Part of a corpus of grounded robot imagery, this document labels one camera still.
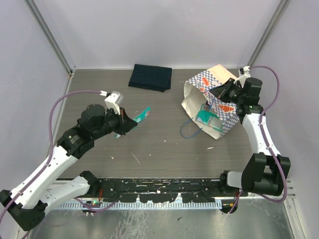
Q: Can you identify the green snack packet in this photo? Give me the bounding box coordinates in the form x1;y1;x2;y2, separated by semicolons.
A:
195;104;223;132
112;107;151;138

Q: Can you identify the checkered paper bag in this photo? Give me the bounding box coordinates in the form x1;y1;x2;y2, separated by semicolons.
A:
181;64;239;139

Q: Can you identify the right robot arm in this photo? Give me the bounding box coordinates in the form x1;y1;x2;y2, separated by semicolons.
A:
210;77;291;197

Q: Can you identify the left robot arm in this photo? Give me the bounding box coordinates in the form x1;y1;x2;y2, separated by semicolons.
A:
0;105;138;232

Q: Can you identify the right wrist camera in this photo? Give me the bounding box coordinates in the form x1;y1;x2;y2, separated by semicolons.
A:
234;66;251;87

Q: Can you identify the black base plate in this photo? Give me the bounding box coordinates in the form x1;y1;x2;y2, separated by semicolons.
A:
71;178;247;204

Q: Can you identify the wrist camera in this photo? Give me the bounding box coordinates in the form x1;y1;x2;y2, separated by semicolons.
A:
100;91;124;115
234;66;251;87

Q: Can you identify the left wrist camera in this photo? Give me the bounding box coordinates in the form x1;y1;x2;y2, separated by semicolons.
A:
100;91;124;115

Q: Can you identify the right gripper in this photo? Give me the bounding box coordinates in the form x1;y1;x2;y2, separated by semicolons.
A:
209;78;245;105

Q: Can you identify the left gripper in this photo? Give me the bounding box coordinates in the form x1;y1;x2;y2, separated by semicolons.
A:
93;105;137;139

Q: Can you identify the dark folded cloth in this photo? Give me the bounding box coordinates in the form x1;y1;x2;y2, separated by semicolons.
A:
128;64;172;92

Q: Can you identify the slotted cable duct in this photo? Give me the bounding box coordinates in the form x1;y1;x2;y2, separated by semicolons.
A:
56;200;222;210

